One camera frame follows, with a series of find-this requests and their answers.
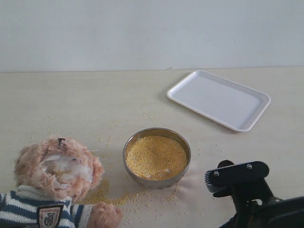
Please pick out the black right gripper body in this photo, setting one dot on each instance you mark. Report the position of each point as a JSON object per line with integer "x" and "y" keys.
{"x": 257, "y": 207}

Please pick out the brown teddy bear striped sweater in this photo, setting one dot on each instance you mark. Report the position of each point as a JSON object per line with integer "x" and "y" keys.
{"x": 51, "y": 177}

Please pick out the white rectangular plastic tray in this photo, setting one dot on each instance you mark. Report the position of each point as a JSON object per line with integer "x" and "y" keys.
{"x": 223, "y": 101}

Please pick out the steel bowl of millet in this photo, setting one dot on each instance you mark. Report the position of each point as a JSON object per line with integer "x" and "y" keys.
{"x": 157, "y": 158}

